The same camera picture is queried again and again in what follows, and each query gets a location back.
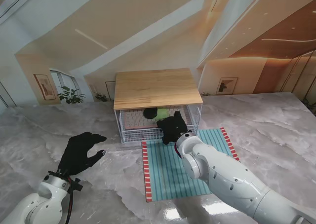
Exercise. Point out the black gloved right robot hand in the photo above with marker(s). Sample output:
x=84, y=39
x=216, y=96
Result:
x=174, y=127

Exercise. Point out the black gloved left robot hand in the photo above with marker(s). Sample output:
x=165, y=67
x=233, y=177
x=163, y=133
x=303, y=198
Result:
x=76, y=157

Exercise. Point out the teal striped mouse pad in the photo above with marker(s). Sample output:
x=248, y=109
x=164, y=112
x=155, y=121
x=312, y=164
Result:
x=165, y=174

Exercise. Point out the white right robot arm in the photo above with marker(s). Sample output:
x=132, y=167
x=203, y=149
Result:
x=222, y=174

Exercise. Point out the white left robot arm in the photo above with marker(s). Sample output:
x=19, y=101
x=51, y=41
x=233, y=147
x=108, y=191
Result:
x=39, y=201

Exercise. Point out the pink white keyboard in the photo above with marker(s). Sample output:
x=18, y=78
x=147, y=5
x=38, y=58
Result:
x=134, y=119

